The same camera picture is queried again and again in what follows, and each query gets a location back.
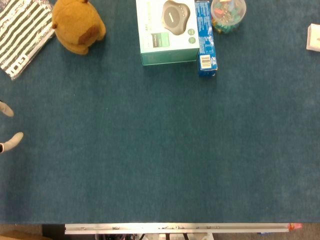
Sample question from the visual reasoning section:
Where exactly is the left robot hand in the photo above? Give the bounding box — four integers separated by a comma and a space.
0, 100, 25, 154

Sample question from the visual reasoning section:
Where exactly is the green white striped bag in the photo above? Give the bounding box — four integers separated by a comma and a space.
0, 0, 56, 81

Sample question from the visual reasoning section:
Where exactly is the brown plush bear toy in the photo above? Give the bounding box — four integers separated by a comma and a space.
51, 0, 107, 56

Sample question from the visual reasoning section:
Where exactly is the teal table cloth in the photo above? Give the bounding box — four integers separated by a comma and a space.
0, 0, 320, 225

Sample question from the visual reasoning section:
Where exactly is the white green speaker box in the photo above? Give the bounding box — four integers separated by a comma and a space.
135, 0, 201, 67

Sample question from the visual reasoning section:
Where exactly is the blue narrow carton box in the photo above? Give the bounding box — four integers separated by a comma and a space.
194, 0, 219, 78

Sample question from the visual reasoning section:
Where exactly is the clear jar of binder clips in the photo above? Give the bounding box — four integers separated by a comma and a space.
210, 0, 247, 34

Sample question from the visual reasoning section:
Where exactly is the white small box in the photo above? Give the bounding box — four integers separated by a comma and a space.
306, 23, 320, 53

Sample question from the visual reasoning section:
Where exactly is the silver aluminium rail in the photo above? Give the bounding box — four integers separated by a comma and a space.
64, 222, 292, 235

